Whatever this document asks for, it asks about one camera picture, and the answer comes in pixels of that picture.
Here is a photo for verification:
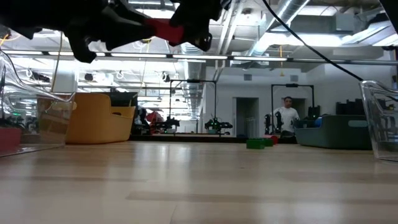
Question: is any black aluminium table frame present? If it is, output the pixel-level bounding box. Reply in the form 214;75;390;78
129;133;296;144

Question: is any teal plastic bin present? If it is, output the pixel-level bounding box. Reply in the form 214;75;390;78
294;114;373;150

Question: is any person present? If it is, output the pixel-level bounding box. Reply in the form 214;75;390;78
270;96;301;138

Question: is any background robot station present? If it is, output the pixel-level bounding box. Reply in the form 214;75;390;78
263;83;315;135
149;79;234;135

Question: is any red background object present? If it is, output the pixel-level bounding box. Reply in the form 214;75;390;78
146;111;164;124

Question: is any clear plastic bin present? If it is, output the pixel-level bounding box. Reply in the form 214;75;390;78
0;49;77;158
359;80;398;162

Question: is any red cylinder block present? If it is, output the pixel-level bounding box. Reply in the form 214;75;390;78
262;134;279;146

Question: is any yellow plastic bin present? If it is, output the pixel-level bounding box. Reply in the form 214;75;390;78
65;92;137;145

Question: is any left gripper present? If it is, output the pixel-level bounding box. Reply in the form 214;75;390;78
62;0;155;64

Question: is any black cable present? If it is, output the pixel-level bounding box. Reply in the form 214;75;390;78
262;0;364;82

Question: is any red wedge block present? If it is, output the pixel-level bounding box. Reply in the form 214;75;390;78
144;17;186;44
0;127;22;152

